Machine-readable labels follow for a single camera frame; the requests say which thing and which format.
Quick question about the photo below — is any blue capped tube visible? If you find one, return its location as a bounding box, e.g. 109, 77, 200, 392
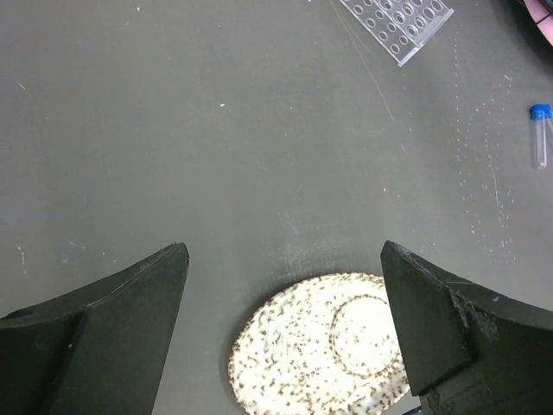
545, 105, 553, 137
529, 104, 550, 169

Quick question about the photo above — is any pink plate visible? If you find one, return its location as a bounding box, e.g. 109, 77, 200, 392
523, 0, 553, 46

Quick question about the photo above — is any clear plastic tube rack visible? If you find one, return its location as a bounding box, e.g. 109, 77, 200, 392
341, 0, 454, 67

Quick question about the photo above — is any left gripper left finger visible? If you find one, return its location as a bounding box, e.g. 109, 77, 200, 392
1, 243, 189, 414

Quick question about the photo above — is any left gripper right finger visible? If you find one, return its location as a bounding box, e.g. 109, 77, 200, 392
380, 241, 552, 414

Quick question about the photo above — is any speckled white plate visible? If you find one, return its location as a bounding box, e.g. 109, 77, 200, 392
228, 272, 410, 414

